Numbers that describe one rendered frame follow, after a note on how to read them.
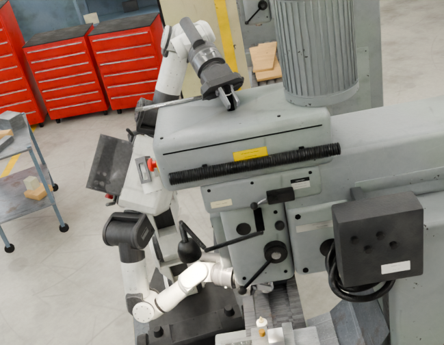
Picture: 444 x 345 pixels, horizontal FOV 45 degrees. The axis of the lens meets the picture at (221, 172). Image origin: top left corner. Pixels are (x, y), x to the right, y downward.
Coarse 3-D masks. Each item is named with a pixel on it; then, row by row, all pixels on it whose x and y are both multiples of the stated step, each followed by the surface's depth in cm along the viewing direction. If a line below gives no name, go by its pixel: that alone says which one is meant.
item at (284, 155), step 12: (336, 144) 137; (264, 156) 139; (276, 156) 138; (288, 156) 138; (300, 156) 138; (312, 156) 137; (324, 156) 138; (204, 168) 140; (216, 168) 139; (228, 168) 139; (240, 168) 139; (252, 168) 139; (180, 180) 140; (192, 180) 140
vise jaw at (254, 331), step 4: (252, 328) 192; (256, 328) 191; (260, 328) 191; (264, 328) 191; (252, 332) 190; (256, 332) 190; (252, 336) 188; (256, 336) 188; (260, 336) 188; (264, 336) 188; (252, 340) 187; (256, 340) 187; (260, 340) 186; (264, 340) 186; (268, 340) 186; (252, 344) 185; (256, 344) 185; (260, 344) 185; (264, 344) 184; (268, 344) 184
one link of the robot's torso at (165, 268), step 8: (152, 240) 241; (152, 248) 240; (160, 264) 248; (168, 264) 246; (176, 264) 246; (184, 264) 254; (160, 272) 247; (168, 272) 248; (176, 272) 260; (168, 280) 267; (176, 280) 262; (200, 288) 269
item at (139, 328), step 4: (148, 284) 318; (236, 288) 301; (236, 292) 298; (236, 296) 295; (240, 296) 295; (236, 300) 293; (240, 300) 293; (240, 304) 290; (240, 308) 288; (136, 320) 294; (136, 324) 292; (140, 324) 291; (144, 324) 291; (136, 328) 290; (140, 328) 289; (144, 328) 289; (148, 328) 288; (136, 332) 287; (140, 332) 287; (144, 332) 286; (136, 336) 285; (136, 340) 282; (136, 344) 280
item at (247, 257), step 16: (240, 208) 154; (272, 208) 154; (224, 224) 157; (240, 224) 156; (272, 224) 157; (256, 240) 159; (272, 240) 160; (288, 240) 161; (240, 256) 162; (256, 256) 163; (288, 256) 164; (240, 272) 166; (272, 272) 166; (288, 272) 167
